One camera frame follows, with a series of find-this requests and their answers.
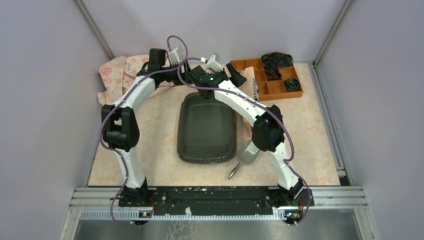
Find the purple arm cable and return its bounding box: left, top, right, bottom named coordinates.
left=177, top=57, right=312, bottom=227
left=99, top=35, right=190, bottom=228

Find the grey metal litter scoop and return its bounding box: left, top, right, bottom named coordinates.
left=227, top=140, right=260, bottom=180

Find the aluminium front frame rail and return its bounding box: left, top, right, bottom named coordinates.
left=69, top=186, right=368, bottom=222

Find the pink cat litter bag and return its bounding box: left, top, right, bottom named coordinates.
left=239, top=66, right=259, bottom=101

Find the orange wooden compartment organizer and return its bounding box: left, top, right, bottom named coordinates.
left=230, top=58, right=304, bottom=101

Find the orange black rolled tie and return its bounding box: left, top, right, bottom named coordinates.
left=264, top=68, right=282, bottom=81

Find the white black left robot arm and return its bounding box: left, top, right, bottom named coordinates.
left=100, top=47, right=190, bottom=207

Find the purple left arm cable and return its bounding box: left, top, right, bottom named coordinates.
left=99, top=35, right=190, bottom=228

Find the pink floral cloth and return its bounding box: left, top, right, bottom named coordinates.
left=97, top=54, right=176, bottom=108

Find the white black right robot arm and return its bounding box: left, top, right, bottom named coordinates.
left=187, top=63, right=312, bottom=208

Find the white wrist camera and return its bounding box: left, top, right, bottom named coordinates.
left=205, top=53, right=224, bottom=72
left=168, top=46, right=183, bottom=66

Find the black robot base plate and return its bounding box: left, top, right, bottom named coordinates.
left=118, top=186, right=307, bottom=217

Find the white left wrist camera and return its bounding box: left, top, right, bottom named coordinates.
left=168, top=46, right=183, bottom=66

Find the dark grey litter box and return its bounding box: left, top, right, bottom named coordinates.
left=176, top=92, right=237, bottom=165

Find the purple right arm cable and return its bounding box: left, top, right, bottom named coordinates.
left=177, top=57, right=312, bottom=227

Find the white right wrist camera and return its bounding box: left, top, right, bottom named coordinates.
left=205, top=53, right=224, bottom=72

